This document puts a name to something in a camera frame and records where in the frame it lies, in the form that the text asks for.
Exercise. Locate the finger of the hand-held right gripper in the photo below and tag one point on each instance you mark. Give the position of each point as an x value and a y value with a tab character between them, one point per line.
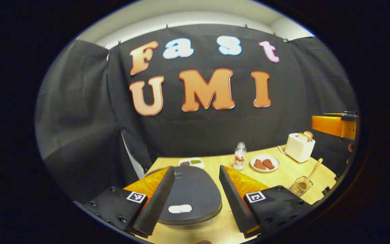
327	124

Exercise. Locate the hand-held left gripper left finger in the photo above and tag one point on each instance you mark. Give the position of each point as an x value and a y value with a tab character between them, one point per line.
154	206

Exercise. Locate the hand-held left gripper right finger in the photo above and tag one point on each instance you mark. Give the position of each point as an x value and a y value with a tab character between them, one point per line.
234	203

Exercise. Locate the black silver rice cooker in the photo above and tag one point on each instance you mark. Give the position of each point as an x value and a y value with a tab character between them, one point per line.
195	189

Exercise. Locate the wooden spoon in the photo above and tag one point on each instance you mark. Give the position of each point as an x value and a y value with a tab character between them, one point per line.
313	171

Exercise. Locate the toast bread slice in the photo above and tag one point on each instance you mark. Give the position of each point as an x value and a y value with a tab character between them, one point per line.
303	137
309	135

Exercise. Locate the white toaster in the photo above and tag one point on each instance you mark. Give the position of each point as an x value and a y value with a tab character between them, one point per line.
298	150

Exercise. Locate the clear drink bottle red label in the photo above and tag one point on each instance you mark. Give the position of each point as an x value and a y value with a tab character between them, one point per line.
239	159

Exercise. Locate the red meat slice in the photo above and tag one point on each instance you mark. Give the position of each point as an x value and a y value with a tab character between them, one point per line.
268	164
259	164

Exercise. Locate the white divided sauce dish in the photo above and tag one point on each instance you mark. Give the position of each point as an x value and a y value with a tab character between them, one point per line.
191	163

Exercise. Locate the white round plate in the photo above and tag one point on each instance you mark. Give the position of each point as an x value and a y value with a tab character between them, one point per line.
277	164

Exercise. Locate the black backdrop cloth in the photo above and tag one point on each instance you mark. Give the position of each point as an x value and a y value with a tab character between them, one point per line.
80	118

